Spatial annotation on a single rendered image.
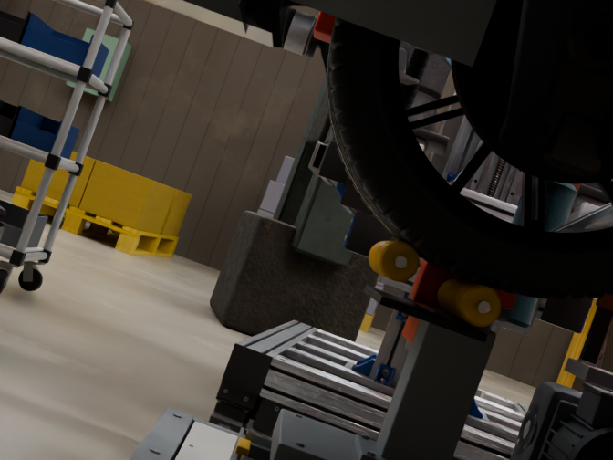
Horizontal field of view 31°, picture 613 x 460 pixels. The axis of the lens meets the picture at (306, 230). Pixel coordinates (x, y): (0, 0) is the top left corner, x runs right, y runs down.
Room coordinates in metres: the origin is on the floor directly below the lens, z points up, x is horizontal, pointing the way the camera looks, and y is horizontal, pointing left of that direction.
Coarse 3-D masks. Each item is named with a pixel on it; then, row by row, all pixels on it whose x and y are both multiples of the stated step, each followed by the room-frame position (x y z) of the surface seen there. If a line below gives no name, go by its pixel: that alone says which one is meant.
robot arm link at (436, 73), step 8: (408, 48) 2.57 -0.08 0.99; (408, 56) 2.56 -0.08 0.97; (432, 56) 2.55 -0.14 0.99; (440, 56) 2.55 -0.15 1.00; (432, 64) 2.55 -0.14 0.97; (440, 64) 2.56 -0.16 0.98; (448, 64) 2.57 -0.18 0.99; (424, 72) 2.55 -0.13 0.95; (432, 72) 2.55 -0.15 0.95; (440, 72) 2.56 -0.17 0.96; (448, 72) 2.59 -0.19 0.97; (424, 80) 2.55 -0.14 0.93; (432, 80) 2.55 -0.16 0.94; (440, 80) 2.57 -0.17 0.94; (432, 88) 2.56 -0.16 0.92; (440, 88) 2.57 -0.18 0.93
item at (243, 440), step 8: (240, 432) 1.79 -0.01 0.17; (248, 432) 1.75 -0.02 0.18; (240, 440) 1.66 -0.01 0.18; (248, 440) 1.68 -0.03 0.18; (256, 440) 1.74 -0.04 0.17; (264, 440) 1.74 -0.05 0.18; (240, 448) 1.62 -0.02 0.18; (248, 448) 1.62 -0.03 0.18; (256, 448) 1.73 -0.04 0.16; (264, 448) 1.73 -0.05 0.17; (232, 456) 1.68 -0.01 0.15; (240, 456) 1.62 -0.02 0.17; (248, 456) 1.73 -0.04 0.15; (256, 456) 1.73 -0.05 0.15; (264, 456) 1.73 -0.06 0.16
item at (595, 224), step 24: (456, 96) 1.73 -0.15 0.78; (408, 120) 1.54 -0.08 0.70; (432, 120) 1.73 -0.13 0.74; (408, 144) 1.54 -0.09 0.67; (432, 168) 1.54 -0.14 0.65; (456, 192) 1.54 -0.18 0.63; (528, 192) 1.73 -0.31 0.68; (480, 216) 1.54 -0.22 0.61; (528, 216) 1.73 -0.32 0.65; (600, 216) 1.77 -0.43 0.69; (552, 240) 1.54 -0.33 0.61; (576, 240) 1.54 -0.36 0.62; (600, 240) 1.54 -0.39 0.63
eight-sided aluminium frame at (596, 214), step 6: (606, 204) 1.85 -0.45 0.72; (594, 210) 1.85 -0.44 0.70; (600, 210) 1.80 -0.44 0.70; (606, 210) 1.80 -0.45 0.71; (582, 216) 1.84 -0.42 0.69; (588, 216) 1.80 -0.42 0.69; (594, 216) 1.80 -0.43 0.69; (570, 222) 1.84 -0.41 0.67; (576, 222) 1.80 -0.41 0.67; (582, 222) 1.80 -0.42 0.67; (558, 228) 1.84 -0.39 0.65; (564, 228) 1.80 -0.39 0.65
